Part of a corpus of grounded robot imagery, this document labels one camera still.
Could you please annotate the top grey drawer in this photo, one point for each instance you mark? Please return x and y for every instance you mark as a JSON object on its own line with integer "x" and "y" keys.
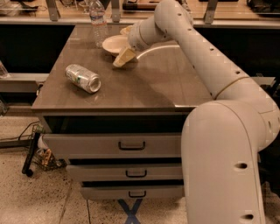
{"x": 81, "y": 146}

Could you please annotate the bottom grey drawer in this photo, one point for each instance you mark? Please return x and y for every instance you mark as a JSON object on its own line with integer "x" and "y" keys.
{"x": 132, "y": 192}

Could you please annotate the middle grey drawer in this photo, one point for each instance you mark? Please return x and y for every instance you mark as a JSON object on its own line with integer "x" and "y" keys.
{"x": 124, "y": 172}

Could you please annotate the black wheeled stand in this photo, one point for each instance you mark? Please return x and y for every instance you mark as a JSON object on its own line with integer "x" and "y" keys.
{"x": 27, "y": 163}

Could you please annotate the grey drawer cabinet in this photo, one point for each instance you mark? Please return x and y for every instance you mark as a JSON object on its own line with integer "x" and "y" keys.
{"x": 154, "y": 93}

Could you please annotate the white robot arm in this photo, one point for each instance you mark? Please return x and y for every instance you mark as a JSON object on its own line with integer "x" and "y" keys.
{"x": 220, "y": 139}

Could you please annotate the blue tape cross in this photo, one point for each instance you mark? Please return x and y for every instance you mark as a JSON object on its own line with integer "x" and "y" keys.
{"x": 131, "y": 212}

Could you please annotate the clear plastic water bottle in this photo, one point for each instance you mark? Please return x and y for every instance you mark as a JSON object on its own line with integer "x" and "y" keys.
{"x": 98, "y": 21}

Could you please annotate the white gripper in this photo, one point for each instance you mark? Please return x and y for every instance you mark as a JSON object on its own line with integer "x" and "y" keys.
{"x": 135, "y": 38}

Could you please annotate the silver soda can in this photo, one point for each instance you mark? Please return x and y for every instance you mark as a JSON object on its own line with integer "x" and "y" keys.
{"x": 83, "y": 78}

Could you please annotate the white paper bowl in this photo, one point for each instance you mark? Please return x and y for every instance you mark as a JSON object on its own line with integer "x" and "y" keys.
{"x": 115, "y": 44}

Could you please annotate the grey drawer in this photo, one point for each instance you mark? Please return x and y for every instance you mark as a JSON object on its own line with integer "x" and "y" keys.
{"x": 124, "y": 172}
{"x": 81, "y": 146}
{"x": 132, "y": 192}

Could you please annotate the brown cylinder on shelf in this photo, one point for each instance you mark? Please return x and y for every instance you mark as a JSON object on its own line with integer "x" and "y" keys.
{"x": 139, "y": 5}

